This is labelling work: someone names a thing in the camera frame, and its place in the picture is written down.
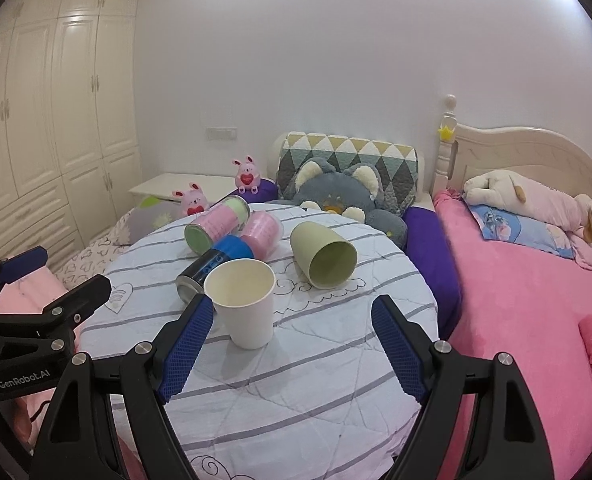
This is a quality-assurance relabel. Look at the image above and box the cream wardrobe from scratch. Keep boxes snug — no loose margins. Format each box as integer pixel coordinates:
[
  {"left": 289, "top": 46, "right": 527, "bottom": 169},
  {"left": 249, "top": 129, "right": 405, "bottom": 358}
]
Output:
[{"left": 0, "top": 0, "right": 144, "bottom": 271}]

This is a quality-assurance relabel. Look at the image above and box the heart print white cloth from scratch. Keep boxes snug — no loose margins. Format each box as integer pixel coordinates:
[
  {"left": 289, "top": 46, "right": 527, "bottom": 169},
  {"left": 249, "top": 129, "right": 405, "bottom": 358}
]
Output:
[{"left": 56, "top": 210, "right": 137, "bottom": 291}]

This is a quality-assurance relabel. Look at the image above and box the pink cup with green rim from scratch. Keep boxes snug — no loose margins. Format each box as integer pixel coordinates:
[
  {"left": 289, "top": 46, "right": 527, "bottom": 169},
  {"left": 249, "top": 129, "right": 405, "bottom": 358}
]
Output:
[{"left": 184, "top": 196, "right": 251, "bottom": 253}]

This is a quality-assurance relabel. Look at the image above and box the blue and black can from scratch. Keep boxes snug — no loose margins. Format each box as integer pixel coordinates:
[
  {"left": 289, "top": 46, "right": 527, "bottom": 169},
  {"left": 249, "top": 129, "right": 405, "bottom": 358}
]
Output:
[{"left": 176, "top": 235, "right": 254, "bottom": 303}]

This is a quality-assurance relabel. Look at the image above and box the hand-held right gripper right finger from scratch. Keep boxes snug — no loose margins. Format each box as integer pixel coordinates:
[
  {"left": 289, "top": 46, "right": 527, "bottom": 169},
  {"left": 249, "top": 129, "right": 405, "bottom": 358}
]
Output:
[{"left": 371, "top": 295, "right": 569, "bottom": 480}]

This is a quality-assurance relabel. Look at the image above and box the triangle patterned quilted cushion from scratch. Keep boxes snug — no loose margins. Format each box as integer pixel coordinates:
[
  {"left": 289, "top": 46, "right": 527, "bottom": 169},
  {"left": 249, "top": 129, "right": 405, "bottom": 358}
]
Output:
[{"left": 276, "top": 131, "right": 422, "bottom": 211}]

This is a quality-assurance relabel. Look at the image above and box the pink and white plush dog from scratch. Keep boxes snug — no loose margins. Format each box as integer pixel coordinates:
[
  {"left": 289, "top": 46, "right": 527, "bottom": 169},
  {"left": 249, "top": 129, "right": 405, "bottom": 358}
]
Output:
[{"left": 463, "top": 170, "right": 592, "bottom": 248}]

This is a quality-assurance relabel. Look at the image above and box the grey plush cat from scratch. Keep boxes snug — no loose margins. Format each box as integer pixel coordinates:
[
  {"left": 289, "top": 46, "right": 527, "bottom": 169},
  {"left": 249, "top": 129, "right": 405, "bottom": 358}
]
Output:
[{"left": 268, "top": 156, "right": 408, "bottom": 248}]

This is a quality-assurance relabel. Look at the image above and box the pink bunny toy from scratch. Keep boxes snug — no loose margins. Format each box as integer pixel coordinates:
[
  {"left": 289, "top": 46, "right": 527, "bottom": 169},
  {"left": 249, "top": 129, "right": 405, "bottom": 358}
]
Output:
[
  {"left": 232, "top": 155, "right": 262, "bottom": 193},
  {"left": 172, "top": 182, "right": 209, "bottom": 218}
]

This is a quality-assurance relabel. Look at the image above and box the pink fleece blanket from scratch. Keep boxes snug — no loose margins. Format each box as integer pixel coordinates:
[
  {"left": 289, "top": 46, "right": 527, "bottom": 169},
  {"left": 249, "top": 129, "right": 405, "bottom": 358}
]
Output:
[{"left": 433, "top": 190, "right": 592, "bottom": 480}]

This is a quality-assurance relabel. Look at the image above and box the white striped tablecloth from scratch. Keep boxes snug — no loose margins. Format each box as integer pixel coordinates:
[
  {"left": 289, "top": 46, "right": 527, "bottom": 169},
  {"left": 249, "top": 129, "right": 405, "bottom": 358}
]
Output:
[{"left": 76, "top": 203, "right": 439, "bottom": 480}]

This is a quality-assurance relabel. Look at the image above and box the white paper cup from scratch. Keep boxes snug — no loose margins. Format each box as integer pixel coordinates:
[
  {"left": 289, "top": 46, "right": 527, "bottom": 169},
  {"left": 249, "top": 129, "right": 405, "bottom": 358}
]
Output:
[{"left": 203, "top": 258, "right": 277, "bottom": 350}]

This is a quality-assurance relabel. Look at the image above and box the light green plastic cup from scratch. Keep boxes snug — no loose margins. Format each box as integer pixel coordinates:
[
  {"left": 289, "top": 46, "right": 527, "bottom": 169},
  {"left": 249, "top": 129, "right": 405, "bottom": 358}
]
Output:
[{"left": 290, "top": 221, "right": 358, "bottom": 290}]

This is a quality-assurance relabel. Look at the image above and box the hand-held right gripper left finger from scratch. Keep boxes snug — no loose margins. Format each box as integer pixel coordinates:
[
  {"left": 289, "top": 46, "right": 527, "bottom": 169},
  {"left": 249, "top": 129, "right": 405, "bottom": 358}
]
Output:
[{"left": 28, "top": 295, "right": 214, "bottom": 480}]

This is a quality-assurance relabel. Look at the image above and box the cream bed headboard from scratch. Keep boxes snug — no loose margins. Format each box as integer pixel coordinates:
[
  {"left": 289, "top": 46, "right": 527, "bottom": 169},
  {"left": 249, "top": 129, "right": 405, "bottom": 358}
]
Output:
[{"left": 433, "top": 95, "right": 592, "bottom": 241}]

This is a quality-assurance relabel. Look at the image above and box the light pink quilt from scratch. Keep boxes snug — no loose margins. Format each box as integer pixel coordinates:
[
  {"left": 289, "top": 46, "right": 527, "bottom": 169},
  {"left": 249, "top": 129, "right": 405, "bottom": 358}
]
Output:
[{"left": 0, "top": 266, "right": 137, "bottom": 480}]

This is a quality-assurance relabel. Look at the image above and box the white nightstand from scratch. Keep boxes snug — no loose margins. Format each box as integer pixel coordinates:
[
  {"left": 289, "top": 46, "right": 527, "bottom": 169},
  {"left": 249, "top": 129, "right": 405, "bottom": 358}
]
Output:
[{"left": 128, "top": 173, "right": 239, "bottom": 206}]

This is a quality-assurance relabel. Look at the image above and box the blue printed pillow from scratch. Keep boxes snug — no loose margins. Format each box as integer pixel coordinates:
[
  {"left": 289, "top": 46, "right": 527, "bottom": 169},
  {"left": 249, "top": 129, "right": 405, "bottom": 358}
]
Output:
[{"left": 468, "top": 203, "right": 577, "bottom": 260}]

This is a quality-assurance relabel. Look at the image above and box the pink translucent cup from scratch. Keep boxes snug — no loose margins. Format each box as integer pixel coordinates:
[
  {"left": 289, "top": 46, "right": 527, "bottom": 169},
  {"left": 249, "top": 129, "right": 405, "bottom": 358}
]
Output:
[{"left": 238, "top": 211, "right": 283, "bottom": 263}]

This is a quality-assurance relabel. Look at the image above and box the grey pillow with leaf print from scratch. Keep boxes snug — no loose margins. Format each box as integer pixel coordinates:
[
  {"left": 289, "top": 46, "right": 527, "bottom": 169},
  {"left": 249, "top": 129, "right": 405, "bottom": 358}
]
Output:
[{"left": 126, "top": 195, "right": 187, "bottom": 246}]

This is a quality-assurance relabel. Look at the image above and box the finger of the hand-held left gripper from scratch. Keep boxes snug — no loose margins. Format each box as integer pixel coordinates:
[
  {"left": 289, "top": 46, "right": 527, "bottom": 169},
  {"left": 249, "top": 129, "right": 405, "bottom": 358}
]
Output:
[
  {"left": 30, "top": 274, "right": 113, "bottom": 352},
  {"left": 0, "top": 246, "right": 48, "bottom": 291}
]

